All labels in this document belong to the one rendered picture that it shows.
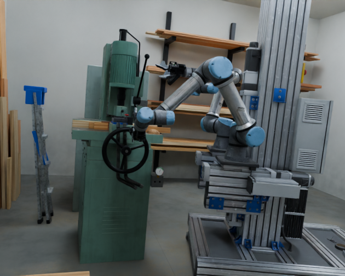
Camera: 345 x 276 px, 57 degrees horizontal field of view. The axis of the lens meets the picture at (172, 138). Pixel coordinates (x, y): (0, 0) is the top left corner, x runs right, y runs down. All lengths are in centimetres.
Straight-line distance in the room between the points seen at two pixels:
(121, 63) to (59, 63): 243
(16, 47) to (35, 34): 30
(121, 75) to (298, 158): 127
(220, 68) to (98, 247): 143
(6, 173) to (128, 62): 178
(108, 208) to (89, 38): 288
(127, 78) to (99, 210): 90
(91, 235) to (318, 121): 165
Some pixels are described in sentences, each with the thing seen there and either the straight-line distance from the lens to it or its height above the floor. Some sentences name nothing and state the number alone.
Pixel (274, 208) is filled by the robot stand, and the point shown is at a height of 50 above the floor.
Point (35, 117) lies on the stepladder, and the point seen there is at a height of 90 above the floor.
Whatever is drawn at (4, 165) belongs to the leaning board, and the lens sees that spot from 333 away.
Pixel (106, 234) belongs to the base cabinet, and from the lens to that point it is 229.
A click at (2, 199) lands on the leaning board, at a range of 340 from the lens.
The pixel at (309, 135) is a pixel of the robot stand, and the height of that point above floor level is 100.
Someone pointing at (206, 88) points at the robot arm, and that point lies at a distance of 222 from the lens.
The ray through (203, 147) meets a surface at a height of 56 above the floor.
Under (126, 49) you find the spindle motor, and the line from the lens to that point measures 221.
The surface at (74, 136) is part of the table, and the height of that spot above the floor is 86.
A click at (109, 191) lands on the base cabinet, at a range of 219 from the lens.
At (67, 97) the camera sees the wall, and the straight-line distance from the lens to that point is 454.
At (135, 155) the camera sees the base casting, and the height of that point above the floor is 75.
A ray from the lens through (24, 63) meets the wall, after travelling 461.
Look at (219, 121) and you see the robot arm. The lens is 240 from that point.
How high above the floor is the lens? 112
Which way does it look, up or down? 6 degrees down
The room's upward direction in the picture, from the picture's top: 5 degrees clockwise
